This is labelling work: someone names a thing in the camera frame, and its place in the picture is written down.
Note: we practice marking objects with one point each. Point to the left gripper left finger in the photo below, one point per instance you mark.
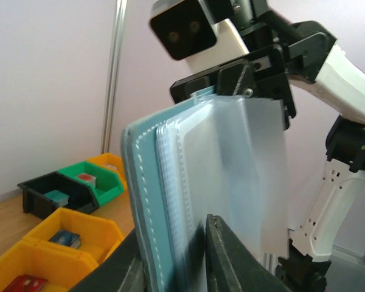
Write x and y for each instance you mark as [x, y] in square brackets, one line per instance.
[123, 270]

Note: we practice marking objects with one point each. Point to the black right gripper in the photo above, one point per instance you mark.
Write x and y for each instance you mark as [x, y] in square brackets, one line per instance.
[261, 73]

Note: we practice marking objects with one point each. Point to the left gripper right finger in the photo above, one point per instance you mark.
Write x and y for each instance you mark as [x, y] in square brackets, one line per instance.
[230, 266]

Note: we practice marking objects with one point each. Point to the teal leather card holder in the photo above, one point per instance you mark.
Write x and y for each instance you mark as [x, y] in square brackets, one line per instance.
[211, 154]

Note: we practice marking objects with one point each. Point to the blue VIP card stack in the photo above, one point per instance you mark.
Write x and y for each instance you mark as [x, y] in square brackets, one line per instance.
[66, 238]

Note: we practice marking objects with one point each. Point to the teal card deck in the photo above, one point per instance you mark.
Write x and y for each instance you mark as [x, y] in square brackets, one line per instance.
[58, 197]

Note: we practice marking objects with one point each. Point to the red spot card deck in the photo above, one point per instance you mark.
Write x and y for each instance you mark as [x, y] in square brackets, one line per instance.
[87, 178]

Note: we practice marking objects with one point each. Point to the red VIP card stack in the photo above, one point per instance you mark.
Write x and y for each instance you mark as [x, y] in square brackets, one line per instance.
[26, 283]

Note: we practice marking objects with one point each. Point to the white card deck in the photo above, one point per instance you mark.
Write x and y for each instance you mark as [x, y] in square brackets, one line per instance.
[111, 167]

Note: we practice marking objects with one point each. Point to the middle yellow bin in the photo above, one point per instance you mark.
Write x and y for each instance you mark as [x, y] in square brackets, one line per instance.
[62, 269]

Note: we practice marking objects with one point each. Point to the right yellow bin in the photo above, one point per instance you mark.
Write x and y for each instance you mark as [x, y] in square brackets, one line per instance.
[99, 237]

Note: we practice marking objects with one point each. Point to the black storage bin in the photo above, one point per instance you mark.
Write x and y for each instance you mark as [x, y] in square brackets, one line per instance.
[81, 197]

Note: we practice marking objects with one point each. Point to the green storage bin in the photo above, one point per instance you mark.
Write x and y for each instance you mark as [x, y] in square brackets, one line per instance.
[105, 184]

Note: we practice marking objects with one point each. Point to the far yellow storage bin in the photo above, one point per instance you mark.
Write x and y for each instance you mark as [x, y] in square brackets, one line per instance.
[113, 163]

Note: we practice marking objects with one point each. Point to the right corner aluminium post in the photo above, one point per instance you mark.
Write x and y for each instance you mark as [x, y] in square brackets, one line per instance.
[113, 72]

